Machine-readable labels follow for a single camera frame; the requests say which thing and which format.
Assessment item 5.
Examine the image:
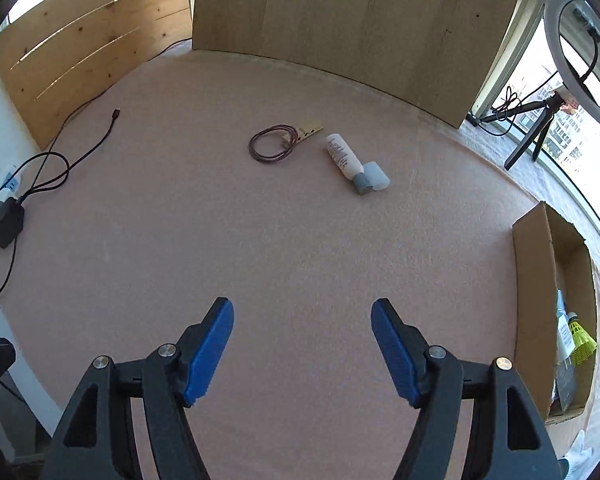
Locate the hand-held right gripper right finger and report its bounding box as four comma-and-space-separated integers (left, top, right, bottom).
371, 298, 563, 480

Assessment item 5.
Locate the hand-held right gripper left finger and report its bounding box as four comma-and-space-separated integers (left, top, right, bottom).
42, 297, 235, 480

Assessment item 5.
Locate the cardboard box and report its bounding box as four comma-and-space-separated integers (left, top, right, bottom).
511, 201, 600, 423

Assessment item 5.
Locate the yellow shuttlecock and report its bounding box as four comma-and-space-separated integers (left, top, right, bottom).
565, 312, 598, 363

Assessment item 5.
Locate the black power adapter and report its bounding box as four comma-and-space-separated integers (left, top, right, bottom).
0, 196, 26, 250

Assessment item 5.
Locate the translucent cap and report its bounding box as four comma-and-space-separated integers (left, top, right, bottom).
362, 160, 391, 192

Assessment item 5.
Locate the white power strip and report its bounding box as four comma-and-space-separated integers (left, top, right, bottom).
0, 164, 23, 226

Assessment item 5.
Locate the small white bottle grey cap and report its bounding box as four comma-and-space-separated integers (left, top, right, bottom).
325, 133, 373, 196

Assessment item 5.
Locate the small white cloth item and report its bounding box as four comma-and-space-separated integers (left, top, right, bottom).
562, 430, 593, 480

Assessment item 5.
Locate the wooden clothespin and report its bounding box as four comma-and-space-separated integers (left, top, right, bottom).
281, 121, 325, 147

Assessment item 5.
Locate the black tripod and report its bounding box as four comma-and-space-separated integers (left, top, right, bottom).
480, 92, 566, 171

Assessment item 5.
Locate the large wooden board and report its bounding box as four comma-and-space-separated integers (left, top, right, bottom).
191, 0, 528, 129

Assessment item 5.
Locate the wooden slat panel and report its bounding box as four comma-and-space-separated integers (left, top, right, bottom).
0, 0, 193, 151

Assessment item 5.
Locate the brown hair tie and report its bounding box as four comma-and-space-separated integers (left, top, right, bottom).
248, 125, 301, 163

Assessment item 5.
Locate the black ring light cable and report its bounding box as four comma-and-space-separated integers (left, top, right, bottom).
467, 2, 600, 136

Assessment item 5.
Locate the white window frame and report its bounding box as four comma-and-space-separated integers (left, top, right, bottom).
467, 0, 600, 266

